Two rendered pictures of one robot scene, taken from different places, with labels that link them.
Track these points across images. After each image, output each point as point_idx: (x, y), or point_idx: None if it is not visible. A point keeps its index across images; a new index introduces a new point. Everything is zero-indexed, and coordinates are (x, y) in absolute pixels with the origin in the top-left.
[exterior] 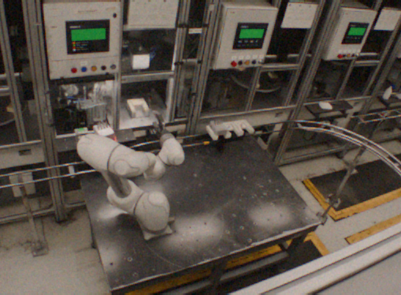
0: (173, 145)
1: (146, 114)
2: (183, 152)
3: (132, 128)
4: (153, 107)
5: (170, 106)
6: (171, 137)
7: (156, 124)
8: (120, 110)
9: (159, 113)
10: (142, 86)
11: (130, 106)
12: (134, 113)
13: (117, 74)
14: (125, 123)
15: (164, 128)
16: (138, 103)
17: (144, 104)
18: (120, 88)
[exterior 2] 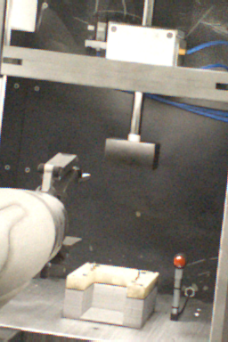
0: None
1: (133, 317)
2: (18, 223)
3: (29, 334)
4: (192, 323)
5: (222, 262)
6: (28, 192)
7: (70, 240)
8: (46, 299)
9: (201, 336)
10: (195, 262)
11: (78, 270)
12: (75, 294)
13: None
14: (16, 318)
15: (46, 190)
16: (119, 273)
17: (142, 279)
18: None
